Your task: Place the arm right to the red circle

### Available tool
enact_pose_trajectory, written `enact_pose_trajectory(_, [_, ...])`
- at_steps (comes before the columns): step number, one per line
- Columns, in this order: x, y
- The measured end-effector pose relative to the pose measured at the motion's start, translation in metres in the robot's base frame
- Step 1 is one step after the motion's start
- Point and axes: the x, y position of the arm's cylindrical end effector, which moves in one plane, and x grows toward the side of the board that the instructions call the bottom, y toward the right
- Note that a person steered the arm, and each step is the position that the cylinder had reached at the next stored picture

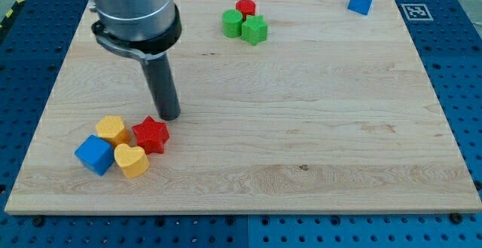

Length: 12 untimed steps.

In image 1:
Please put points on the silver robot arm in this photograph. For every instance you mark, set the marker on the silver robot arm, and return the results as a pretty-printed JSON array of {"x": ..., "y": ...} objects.
[{"x": 137, "y": 28}]

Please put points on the wooden board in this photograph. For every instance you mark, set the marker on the wooden board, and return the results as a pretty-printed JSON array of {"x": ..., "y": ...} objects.
[{"x": 333, "y": 114}]

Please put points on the green star block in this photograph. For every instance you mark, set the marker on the green star block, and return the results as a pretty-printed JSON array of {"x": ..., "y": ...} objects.
[{"x": 254, "y": 29}]

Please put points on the red star block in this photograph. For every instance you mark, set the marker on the red star block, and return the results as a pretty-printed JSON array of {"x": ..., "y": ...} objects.
[{"x": 151, "y": 135}]

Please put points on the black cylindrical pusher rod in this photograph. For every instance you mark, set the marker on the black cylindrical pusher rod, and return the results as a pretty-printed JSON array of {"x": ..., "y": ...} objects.
[{"x": 158, "y": 75}]

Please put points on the green cylinder block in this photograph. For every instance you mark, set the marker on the green cylinder block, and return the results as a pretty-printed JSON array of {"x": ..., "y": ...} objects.
[{"x": 232, "y": 21}]

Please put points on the red cylinder block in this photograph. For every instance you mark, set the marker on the red cylinder block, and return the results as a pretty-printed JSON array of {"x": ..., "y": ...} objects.
[{"x": 246, "y": 8}]

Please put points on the yellow heart block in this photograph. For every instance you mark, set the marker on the yellow heart block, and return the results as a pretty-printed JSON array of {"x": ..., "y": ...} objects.
[{"x": 132, "y": 161}]

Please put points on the yellow hexagon block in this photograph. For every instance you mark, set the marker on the yellow hexagon block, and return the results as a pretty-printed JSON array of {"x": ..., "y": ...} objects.
[{"x": 113, "y": 130}]

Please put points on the blue cube block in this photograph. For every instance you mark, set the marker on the blue cube block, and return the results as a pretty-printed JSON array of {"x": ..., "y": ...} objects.
[{"x": 95, "y": 154}]

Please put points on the blue pentagon block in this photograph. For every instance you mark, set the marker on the blue pentagon block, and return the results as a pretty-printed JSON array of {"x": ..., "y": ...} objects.
[{"x": 360, "y": 6}]

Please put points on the white fiducial marker tag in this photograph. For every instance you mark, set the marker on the white fiducial marker tag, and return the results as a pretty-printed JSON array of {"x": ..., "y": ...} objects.
[{"x": 416, "y": 12}]

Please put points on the yellow black hazard tape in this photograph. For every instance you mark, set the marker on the yellow black hazard tape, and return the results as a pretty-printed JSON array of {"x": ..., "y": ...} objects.
[{"x": 11, "y": 15}]

